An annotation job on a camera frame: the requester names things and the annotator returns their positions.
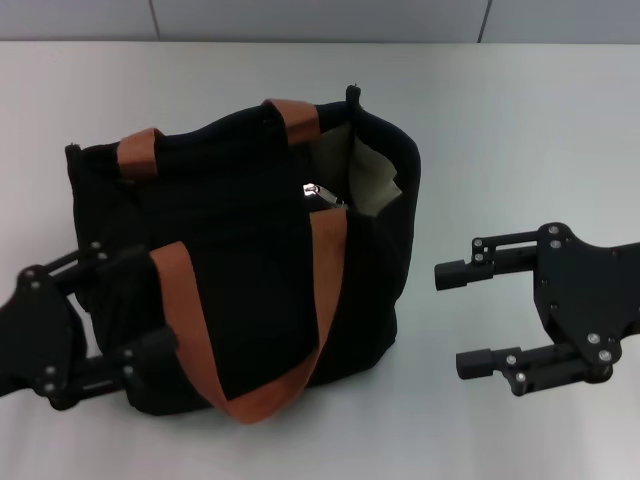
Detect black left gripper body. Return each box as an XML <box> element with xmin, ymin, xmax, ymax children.
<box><xmin>0</xmin><ymin>264</ymin><xmax>89</xmax><ymax>412</ymax></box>

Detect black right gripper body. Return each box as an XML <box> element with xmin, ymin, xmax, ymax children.
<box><xmin>532</xmin><ymin>222</ymin><xmax>640</xmax><ymax>386</ymax></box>

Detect black food bag orange straps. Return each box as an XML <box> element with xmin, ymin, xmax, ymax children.
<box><xmin>64</xmin><ymin>83</ymin><xmax>422</xmax><ymax>426</ymax></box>

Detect silver zipper pull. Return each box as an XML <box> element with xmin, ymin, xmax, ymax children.
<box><xmin>301</xmin><ymin>182</ymin><xmax>348</xmax><ymax>211</ymax></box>

